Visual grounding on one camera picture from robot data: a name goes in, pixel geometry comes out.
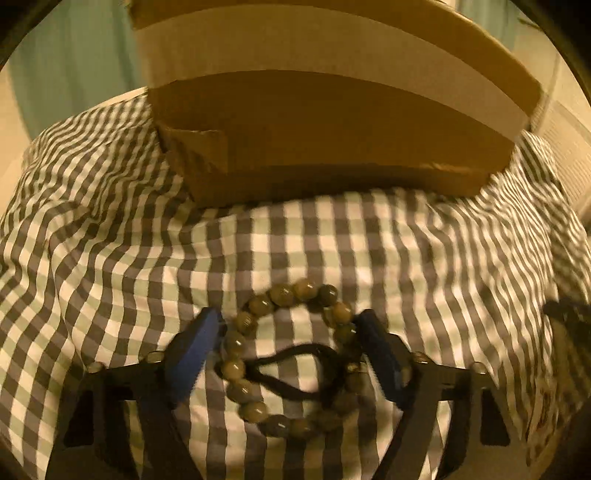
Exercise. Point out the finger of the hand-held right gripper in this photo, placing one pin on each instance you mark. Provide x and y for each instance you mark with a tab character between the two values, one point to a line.
572	314

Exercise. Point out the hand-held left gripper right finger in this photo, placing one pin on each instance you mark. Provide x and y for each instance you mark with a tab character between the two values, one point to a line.
381	355

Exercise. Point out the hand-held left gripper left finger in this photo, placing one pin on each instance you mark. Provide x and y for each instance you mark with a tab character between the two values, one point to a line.
194	360

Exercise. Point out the brown cardboard box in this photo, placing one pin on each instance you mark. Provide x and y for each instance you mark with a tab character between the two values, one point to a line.
332	134

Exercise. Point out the grey checkered cloth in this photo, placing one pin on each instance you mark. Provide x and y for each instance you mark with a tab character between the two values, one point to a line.
115	230

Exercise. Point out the white louvered wardrobe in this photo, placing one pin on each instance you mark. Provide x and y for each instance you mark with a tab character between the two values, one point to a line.
565	138

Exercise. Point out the wide green curtain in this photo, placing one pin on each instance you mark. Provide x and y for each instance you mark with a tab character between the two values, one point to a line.
78	74

